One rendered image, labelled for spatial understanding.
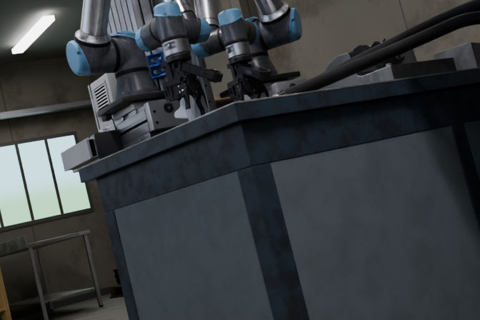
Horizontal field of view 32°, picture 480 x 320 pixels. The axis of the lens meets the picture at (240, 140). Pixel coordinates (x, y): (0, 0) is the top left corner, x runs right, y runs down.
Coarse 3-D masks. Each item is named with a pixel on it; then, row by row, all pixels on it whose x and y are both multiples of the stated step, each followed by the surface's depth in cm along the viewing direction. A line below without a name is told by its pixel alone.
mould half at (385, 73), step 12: (336, 60) 224; (408, 60) 233; (432, 60) 220; (444, 60) 223; (360, 72) 220; (372, 72) 215; (384, 72) 211; (396, 72) 210; (408, 72) 213; (420, 72) 216; (432, 72) 219; (336, 84) 225; (348, 84) 222
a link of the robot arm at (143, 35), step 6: (144, 24) 241; (150, 24) 234; (138, 30) 242; (144, 30) 236; (150, 30) 233; (138, 36) 240; (144, 36) 237; (150, 36) 235; (138, 42) 240; (144, 42) 238; (150, 42) 236; (156, 42) 235; (144, 48) 240; (150, 48) 240; (156, 48) 241
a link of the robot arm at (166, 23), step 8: (160, 8) 229; (168, 8) 228; (176, 8) 230; (160, 16) 228; (168, 16) 228; (176, 16) 229; (152, 24) 232; (160, 24) 229; (168, 24) 228; (176, 24) 228; (152, 32) 233; (160, 32) 229; (168, 32) 228; (176, 32) 228; (184, 32) 230; (160, 40) 234; (168, 40) 228
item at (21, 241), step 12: (12, 240) 851; (24, 240) 817; (48, 240) 827; (60, 240) 840; (84, 240) 850; (0, 252) 897; (12, 252) 859; (36, 276) 817; (96, 276) 848; (36, 288) 818; (48, 288) 983; (96, 288) 845; (24, 300) 960; (36, 300) 882; (48, 300) 821; (0, 312) 950
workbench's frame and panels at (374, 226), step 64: (192, 128) 172; (256, 128) 165; (320, 128) 175; (384, 128) 187; (448, 128) 201; (128, 192) 200; (192, 192) 179; (256, 192) 162; (320, 192) 171; (384, 192) 183; (448, 192) 195; (128, 256) 205; (192, 256) 183; (256, 256) 165; (320, 256) 168; (384, 256) 178; (448, 256) 191
